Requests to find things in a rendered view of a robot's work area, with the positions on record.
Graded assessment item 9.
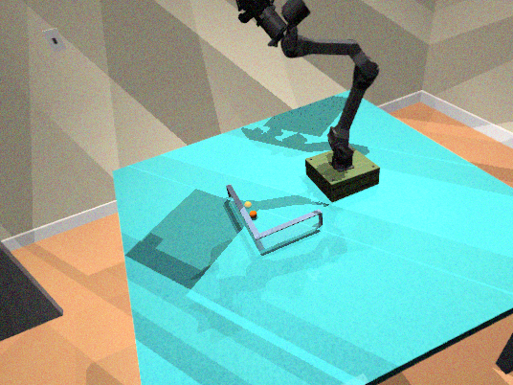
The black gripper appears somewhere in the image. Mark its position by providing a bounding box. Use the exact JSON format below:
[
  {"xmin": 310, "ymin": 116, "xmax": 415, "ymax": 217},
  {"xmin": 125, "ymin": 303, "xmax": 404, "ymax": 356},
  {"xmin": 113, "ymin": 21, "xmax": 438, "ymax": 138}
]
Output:
[{"xmin": 236, "ymin": 0, "xmax": 276, "ymax": 27}]

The clear l-shaped low wall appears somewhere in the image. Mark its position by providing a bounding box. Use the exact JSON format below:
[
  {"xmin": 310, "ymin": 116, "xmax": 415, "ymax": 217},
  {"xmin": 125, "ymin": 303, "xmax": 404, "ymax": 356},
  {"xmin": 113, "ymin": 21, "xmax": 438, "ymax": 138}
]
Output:
[{"xmin": 227, "ymin": 189, "xmax": 322, "ymax": 252}]

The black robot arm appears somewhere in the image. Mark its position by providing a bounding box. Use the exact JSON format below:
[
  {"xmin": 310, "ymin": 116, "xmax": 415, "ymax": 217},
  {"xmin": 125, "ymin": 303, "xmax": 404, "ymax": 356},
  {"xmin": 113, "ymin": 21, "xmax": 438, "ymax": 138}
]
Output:
[{"xmin": 262, "ymin": 0, "xmax": 379, "ymax": 172}]

